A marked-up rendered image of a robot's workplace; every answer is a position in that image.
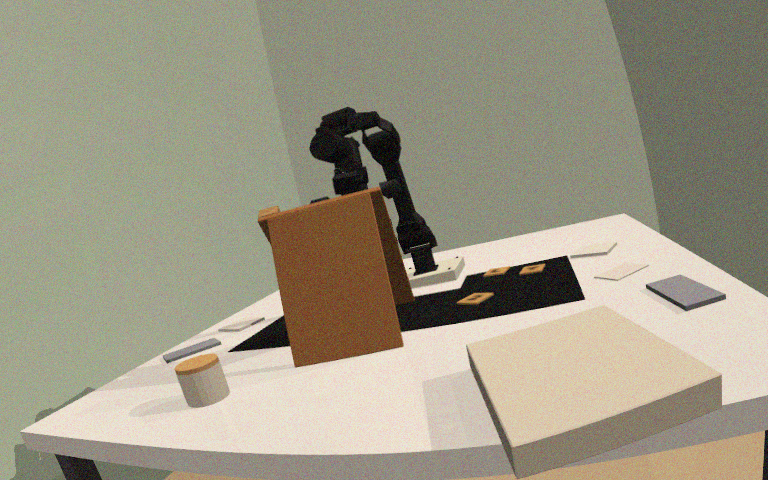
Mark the grey cylindrical canister with tan lid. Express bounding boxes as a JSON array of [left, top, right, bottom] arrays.
[[175, 353, 230, 408]]

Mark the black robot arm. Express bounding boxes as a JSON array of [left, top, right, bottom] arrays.
[[309, 107, 439, 276]]

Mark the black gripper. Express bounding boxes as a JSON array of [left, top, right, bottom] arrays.
[[310, 161, 403, 204]]

